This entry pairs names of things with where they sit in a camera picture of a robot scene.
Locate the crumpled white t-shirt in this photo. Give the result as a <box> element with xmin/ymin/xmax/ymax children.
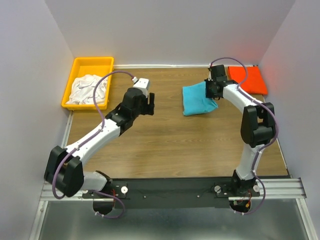
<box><xmin>66</xmin><ymin>74</ymin><xmax>108</xmax><ymax>105</ymax></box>

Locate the aluminium extrusion rail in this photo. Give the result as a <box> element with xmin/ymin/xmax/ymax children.
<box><xmin>40</xmin><ymin>178</ymin><xmax>307</xmax><ymax>201</ymax></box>

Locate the cyan blue t-shirt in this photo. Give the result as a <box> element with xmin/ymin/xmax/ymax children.
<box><xmin>182</xmin><ymin>81</ymin><xmax>218</xmax><ymax>116</ymax></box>

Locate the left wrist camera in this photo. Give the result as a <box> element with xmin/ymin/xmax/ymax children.
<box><xmin>132</xmin><ymin>76</ymin><xmax>150</xmax><ymax>98</ymax></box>

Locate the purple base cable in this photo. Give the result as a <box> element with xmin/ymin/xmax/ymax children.
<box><xmin>233</xmin><ymin>174</ymin><xmax>266</xmax><ymax>216</ymax></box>
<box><xmin>87</xmin><ymin>189</ymin><xmax>126</xmax><ymax>220</ymax></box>

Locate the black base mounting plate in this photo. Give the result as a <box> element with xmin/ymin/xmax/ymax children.
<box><xmin>87</xmin><ymin>177</ymin><xmax>260</xmax><ymax>210</ymax></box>

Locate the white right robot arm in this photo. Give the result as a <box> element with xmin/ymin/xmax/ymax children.
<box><xmin>204</xmin><ymin>76</ymin><xmax>278</xmax><ymax>196</ymax></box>

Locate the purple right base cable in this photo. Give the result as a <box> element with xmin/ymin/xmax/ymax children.
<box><xmin>233</xmin><ymin>174</ymin><xmax>266</xmax><ymax>216</ymax></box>

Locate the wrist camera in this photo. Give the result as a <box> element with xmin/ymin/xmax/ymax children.
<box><xmin>209</xmin><ymin>64</ymin><xmax>228</xmax><ymax>82</ymax></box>
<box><xmin>132</xmin><ymin>76</ymin><xmax>150</xmax><ymax>98</ymax></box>

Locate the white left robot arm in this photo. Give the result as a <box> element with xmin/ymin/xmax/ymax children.
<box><xmin>44</xmin><ymin>87</ymin><xmax>155</xmax><ymax>198</ymax></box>

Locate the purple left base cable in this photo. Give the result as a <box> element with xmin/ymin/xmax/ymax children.
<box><xmin>87</xmin><ymin>189</ymin><xmax>126</xmax><ymax>220</ymax></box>

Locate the folded orange t-shirt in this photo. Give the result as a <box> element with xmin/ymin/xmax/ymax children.
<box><xmin>228</xmin><ymin>66</ymin><xmax>268</xmax><ymax>95</ymax></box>

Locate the yellow plastic bin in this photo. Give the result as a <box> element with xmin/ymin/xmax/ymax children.
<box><xmin>61</xmin><ymin>56</ymin><xmax>114</xmax><ymax>111</ymax></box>

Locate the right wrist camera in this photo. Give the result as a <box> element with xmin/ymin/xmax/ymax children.
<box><xmin>209</xmin><ymin>64</ymin><xmax>228</xmax><ymax>82</ymax></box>

